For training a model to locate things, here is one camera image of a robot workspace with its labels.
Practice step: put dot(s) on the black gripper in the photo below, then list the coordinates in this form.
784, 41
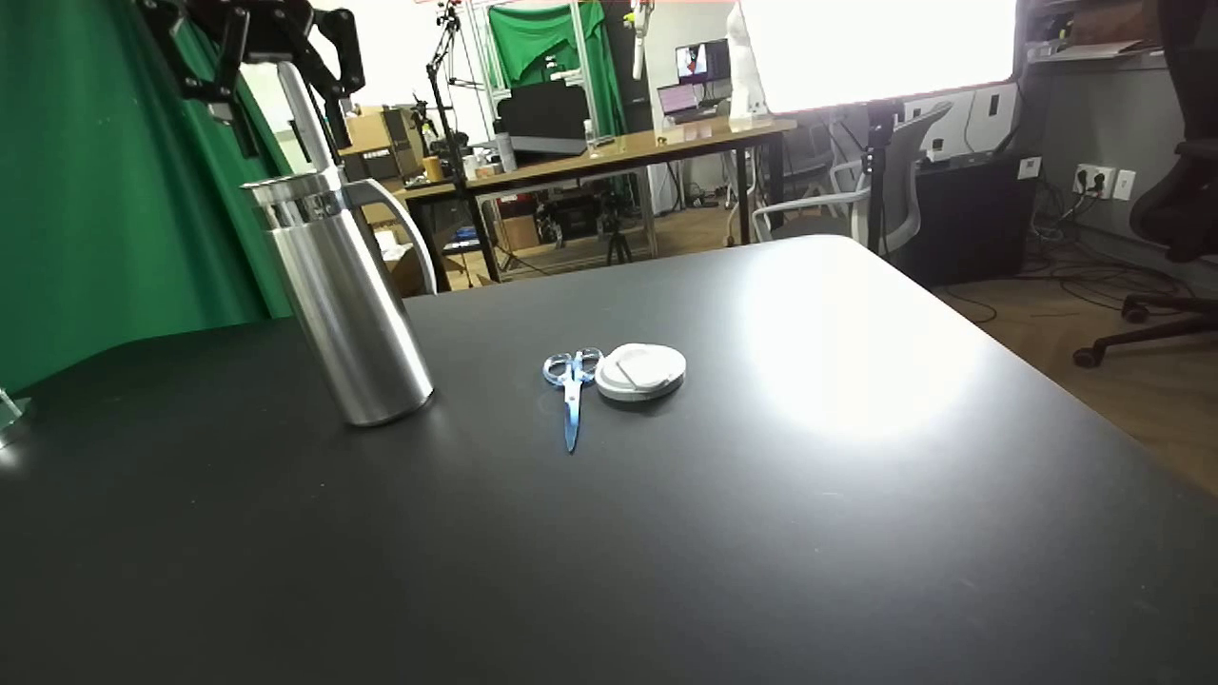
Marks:
269, 23

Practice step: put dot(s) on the cardboard box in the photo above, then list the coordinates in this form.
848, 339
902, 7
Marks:
383, 140

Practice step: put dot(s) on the black lamp stand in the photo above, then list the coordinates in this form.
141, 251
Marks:
445, 78

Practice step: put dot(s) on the green curtain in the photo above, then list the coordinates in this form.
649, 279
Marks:
116, 192

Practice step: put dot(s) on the green backdrop cloth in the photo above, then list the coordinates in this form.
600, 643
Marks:
539, 42

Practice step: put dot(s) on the wooden desk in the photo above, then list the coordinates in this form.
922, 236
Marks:
633, 146

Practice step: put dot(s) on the small black tripod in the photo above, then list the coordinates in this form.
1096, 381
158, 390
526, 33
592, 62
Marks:
616, 236

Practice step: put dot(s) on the blue scissors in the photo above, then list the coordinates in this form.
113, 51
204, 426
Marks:
572, 400

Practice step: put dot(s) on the white round lid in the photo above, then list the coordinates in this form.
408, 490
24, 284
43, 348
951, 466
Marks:
640, 369

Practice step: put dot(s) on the bright light panel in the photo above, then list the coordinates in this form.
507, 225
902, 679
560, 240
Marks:
875, 51

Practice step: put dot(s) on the black cabinet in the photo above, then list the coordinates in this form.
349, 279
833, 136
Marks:
972, 213

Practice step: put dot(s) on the black office chair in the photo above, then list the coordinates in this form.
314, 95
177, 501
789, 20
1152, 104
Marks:
1181, 204

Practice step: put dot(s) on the white wall outlet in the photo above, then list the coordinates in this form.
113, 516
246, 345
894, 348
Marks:
1123, 183
1095, 180

